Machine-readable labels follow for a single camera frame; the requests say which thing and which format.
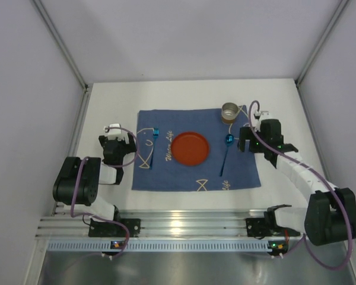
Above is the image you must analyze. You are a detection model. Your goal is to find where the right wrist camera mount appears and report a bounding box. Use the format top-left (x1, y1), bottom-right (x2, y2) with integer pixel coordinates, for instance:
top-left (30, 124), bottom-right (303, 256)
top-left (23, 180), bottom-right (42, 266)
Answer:
top-left (253, 110), bottom-right (271, 132)

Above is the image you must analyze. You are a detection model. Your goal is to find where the blue fish placemat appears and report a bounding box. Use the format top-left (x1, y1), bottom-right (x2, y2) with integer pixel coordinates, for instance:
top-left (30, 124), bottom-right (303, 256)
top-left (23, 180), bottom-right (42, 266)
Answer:
top-left (132, 106), bottom-right (261, 192)

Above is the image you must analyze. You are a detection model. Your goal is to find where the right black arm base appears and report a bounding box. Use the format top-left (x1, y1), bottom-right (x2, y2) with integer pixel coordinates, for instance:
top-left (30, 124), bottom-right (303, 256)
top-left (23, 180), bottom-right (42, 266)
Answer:
top-left (245, 218), bottom-right (301, 239)

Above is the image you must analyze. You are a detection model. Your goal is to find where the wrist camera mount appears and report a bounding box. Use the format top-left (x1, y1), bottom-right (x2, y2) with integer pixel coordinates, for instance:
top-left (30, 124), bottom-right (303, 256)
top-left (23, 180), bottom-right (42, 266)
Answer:
top-left (253, 110), bottom-right (271, 132)
top-left (104, 123), bottom-right (129, 144)

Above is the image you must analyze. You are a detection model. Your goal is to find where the blue metal fork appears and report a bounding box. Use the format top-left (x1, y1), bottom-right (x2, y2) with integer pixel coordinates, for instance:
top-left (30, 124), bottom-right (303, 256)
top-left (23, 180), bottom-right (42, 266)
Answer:
top-left (150, 128), bottom-right (160, 170)

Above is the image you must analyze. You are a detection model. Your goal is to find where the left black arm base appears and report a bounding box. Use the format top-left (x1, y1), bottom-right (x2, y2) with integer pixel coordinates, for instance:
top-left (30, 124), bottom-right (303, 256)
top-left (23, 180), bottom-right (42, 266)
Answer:
top-left (88, 218), bottom-right (141, 238)

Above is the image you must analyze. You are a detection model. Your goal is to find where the brown paper cup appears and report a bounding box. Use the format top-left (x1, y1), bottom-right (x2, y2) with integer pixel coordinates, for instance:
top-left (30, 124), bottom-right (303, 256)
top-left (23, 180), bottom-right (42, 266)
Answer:
top-left (221, 102), bottom-right (239, 124)

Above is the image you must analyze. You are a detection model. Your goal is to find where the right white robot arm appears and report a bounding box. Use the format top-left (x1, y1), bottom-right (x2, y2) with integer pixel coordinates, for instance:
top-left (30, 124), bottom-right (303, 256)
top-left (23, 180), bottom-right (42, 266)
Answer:
top-left (238, 119), bottom-right (356, 246)

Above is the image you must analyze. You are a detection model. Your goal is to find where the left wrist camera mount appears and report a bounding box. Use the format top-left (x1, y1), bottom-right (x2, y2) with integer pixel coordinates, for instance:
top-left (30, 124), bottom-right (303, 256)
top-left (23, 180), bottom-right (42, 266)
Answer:
top-left (104, 123), bottom-right (129, 144)

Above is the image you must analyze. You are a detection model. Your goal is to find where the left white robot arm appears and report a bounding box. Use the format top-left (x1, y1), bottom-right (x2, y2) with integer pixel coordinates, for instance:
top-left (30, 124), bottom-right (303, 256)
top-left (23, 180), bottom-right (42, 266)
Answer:
top-left (52, 130), bottom-right (137, 222)

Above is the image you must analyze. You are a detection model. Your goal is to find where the slotted cable duct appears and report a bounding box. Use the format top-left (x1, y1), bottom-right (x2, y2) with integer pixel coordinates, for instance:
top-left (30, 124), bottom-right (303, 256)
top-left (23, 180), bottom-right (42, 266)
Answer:
top-left (49, 239), bottom-right (288, 252)

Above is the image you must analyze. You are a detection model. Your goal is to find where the red plate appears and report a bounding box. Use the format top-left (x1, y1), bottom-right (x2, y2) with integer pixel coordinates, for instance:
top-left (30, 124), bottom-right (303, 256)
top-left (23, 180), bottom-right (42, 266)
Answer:
top-left (171, 132), bottom-right (210, 166)

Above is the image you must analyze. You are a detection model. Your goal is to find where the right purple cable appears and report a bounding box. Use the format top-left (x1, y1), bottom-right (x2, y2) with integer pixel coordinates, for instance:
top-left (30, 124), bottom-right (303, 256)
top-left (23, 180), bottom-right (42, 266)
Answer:
top-left (247, 100), bottom-right (354, 271)

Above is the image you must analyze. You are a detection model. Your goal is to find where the aluminium mounting rail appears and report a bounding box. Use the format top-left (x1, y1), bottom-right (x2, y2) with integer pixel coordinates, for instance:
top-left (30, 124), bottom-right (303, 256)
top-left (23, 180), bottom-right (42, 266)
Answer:
top-left (34, 189), bottom-right (356, 238)

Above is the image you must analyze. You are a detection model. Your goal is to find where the blue metal spoon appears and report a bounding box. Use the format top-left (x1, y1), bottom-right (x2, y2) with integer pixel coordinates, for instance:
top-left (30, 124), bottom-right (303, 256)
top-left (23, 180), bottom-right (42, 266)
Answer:
top-left (220, 134), bottom-right (234, 177)

